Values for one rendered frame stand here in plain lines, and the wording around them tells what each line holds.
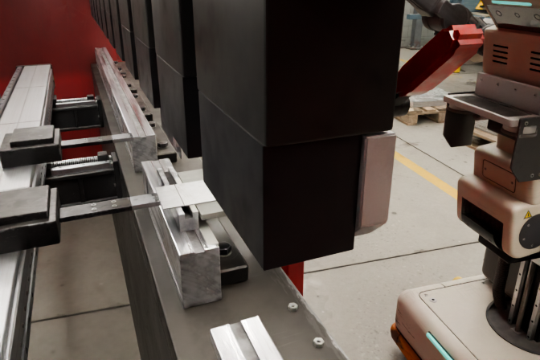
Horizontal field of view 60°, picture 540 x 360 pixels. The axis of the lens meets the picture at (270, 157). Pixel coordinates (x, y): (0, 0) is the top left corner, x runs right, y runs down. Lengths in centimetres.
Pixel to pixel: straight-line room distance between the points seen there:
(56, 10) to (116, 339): 174
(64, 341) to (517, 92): 181
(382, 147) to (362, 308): 189
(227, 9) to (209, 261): 48
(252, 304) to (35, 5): 237
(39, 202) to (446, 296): 144
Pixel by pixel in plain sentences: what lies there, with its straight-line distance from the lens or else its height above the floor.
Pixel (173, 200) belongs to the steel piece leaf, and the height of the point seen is 100.
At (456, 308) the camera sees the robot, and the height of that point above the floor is 28.
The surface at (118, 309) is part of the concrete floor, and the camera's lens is 222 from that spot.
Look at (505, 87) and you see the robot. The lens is 131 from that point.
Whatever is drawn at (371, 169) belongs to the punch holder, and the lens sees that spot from 29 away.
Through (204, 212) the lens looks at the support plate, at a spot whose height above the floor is 100.
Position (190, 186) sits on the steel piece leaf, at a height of 100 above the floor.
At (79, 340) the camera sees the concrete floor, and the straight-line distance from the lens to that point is 212.
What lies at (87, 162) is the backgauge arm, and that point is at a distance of 142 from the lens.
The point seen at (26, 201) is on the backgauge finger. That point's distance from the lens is 77.
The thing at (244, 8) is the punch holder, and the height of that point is 132.
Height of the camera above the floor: 134
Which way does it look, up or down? 21 degrees down
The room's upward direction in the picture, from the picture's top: straight up
